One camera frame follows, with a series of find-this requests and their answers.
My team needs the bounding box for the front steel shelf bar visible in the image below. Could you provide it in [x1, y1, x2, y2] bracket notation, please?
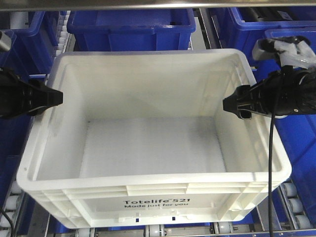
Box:
[0, 0, 316, 11]

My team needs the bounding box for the black cable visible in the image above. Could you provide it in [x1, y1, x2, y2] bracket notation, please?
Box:
[268, 66, 284, 237]
[0, 207, 17, 237]

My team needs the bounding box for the blue bin left near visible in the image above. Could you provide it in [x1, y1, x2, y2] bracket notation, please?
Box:
[0, 30, 30, 206]

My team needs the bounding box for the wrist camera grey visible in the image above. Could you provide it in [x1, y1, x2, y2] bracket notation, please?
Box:
[0, 31, 12, 52]
[252, 36, 316, 69]

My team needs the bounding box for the blue bin left far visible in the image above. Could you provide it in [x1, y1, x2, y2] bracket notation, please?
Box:
[0, 11, 65, 75]

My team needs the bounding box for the blue bin right far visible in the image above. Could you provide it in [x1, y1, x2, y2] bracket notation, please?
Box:
[222, 6, 316, 66]

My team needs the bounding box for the white plastic tote bin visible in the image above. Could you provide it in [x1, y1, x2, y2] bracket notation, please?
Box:
[16, 48, 292, 229]

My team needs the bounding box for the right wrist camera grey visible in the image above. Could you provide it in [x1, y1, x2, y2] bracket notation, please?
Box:
[252, 36, 316, 69]

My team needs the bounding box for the black left cable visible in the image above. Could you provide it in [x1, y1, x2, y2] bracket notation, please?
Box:
[0, 207, 17, 237]

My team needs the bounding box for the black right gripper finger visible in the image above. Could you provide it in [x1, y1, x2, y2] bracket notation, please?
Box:
[223, 95, 252, 119]
[237, 85, 252, 103]

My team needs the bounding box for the black right cable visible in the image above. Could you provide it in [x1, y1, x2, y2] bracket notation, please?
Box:
[268, 66, 284, 237]

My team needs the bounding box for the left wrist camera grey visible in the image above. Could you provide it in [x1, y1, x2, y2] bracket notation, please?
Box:
[0, 31, 12, 52]

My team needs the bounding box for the near right roller track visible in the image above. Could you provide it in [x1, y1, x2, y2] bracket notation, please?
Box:
[279, 182, 313, 230]

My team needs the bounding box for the blue bin behind centre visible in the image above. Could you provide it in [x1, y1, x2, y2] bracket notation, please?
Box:
[67, 8, 196, 51]

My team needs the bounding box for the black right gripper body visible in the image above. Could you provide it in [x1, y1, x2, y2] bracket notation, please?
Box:
[250, 69, 316, 116]

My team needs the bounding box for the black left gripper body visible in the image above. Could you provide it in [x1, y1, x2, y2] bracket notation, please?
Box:
[0, 68, 37, 119]

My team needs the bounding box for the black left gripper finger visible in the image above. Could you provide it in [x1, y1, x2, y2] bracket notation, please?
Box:
[29, 79, 63, 116]

